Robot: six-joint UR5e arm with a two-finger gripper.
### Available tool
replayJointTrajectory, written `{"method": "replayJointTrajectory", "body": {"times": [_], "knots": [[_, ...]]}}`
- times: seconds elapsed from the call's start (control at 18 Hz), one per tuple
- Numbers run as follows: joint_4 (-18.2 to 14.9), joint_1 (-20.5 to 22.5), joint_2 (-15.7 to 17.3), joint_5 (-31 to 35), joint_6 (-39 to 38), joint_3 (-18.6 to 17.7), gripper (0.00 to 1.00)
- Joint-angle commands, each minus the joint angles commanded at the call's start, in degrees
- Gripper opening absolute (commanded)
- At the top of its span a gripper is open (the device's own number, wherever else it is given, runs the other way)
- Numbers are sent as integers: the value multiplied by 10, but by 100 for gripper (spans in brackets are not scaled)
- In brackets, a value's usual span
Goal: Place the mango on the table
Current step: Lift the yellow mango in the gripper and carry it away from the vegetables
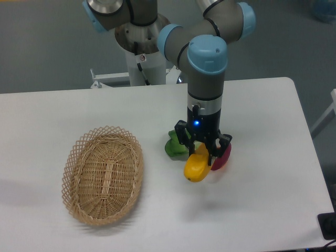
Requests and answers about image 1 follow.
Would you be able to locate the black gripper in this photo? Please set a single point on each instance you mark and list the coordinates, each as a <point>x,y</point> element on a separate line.
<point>203,128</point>

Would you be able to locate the yellow mango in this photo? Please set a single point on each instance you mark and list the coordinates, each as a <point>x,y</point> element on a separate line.
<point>197,167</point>

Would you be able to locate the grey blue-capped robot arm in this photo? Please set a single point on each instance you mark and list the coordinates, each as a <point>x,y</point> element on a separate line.
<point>199,52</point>

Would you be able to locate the green toy vegetable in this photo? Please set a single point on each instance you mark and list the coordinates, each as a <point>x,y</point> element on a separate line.
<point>174,149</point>

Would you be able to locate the red toy fruit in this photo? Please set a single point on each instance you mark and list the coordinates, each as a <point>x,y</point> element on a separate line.
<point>221,161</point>

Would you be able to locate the oval wicker basket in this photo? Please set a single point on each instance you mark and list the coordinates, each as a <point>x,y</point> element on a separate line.
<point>103,176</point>

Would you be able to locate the black device at table edge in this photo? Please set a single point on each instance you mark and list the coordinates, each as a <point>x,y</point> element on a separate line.
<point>327,225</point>

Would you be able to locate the blue object top right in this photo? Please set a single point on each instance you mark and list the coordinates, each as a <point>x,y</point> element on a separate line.
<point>323,10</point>

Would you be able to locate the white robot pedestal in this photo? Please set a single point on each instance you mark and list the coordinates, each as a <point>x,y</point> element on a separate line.
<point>136,31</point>

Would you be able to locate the white frame at right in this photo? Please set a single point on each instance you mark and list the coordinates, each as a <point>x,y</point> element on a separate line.
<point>327,116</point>

